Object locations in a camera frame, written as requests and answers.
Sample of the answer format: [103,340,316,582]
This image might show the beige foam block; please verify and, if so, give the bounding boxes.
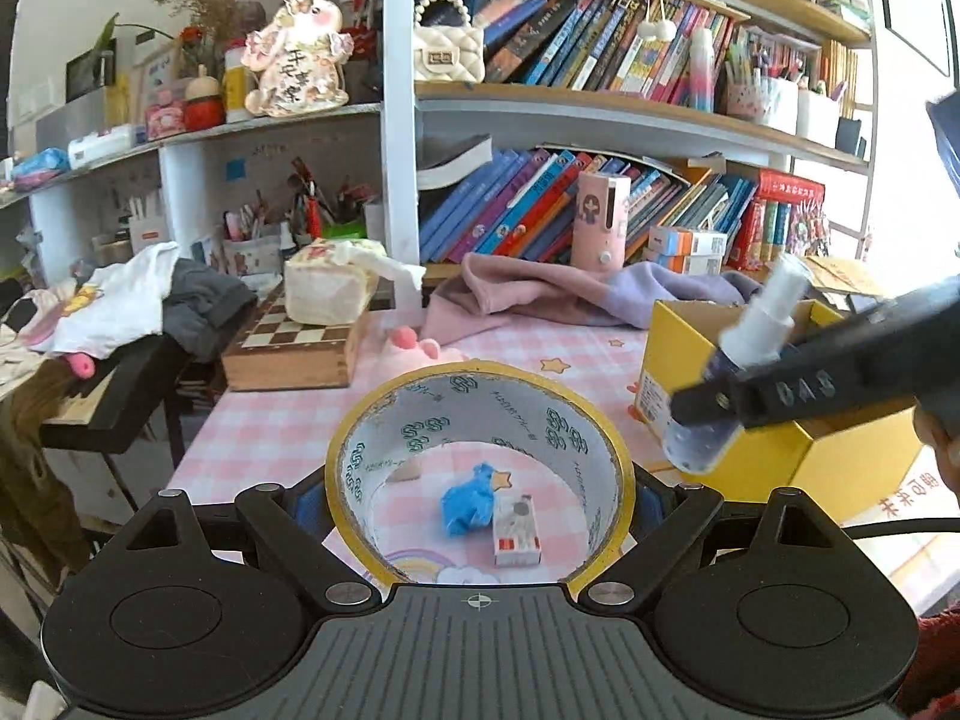
[389,458,421,483]

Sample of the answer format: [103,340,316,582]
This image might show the yellow tape roll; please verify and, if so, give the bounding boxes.
[324,361,636,595]

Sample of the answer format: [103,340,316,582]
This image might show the small spray bottle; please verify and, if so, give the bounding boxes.
[662,254,811,475]

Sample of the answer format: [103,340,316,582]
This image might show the tissue pack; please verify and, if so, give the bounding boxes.
[283,239,427,327]

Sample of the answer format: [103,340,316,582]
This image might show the white quilted handbag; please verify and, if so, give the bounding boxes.
[412,0,485,83]

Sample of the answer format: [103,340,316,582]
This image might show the white bookshelf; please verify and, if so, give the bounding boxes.
[3,0,871,281]

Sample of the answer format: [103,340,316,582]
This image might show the orange white medicine boxes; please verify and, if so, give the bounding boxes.
[643,226,727,277]

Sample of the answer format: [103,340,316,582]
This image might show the blue wrapper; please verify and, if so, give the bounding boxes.
[441,463,494,536]

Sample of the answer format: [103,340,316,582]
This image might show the pink purple cloth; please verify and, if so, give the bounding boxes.
[421,254,761,346]

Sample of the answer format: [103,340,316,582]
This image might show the yellow cardboard box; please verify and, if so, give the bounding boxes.
[635,301,921,522]

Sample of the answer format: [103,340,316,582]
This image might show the pink plush paw toy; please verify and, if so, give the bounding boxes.
[373,325,467,383]

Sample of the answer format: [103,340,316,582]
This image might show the pile of clothes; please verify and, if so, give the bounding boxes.
[2,242,256,587]

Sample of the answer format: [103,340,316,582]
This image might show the pink cylindrical device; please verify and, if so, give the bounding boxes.
[569,172,631,273]

